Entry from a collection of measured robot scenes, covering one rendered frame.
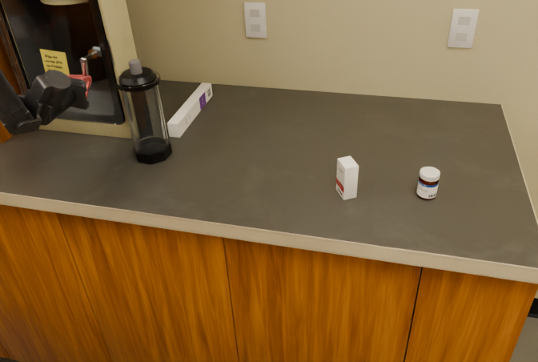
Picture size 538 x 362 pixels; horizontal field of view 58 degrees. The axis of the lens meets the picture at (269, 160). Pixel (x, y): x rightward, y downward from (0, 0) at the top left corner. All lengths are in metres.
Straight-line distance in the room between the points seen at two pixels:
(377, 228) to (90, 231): 0.72
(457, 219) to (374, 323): 0.33
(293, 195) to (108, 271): 0.57
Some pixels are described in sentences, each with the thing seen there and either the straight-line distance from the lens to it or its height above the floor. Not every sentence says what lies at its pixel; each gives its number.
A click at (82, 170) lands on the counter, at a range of 1.36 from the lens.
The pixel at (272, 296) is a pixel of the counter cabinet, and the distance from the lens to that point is 1.25.
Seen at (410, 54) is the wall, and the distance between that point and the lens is 1.59.
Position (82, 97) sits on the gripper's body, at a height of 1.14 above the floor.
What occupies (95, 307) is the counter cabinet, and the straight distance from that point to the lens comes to 1.58.
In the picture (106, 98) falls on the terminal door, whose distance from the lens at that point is 1.41.
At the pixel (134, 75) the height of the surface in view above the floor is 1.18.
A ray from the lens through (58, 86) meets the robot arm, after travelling 1.14.
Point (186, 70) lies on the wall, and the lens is 1.78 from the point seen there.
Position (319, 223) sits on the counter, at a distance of 1.07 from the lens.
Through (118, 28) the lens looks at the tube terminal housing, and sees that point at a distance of 1.37.
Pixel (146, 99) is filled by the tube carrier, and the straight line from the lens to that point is 1.23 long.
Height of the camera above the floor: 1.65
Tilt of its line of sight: 34 degrees down
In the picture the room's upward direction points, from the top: 3 degrees counter-clockwise
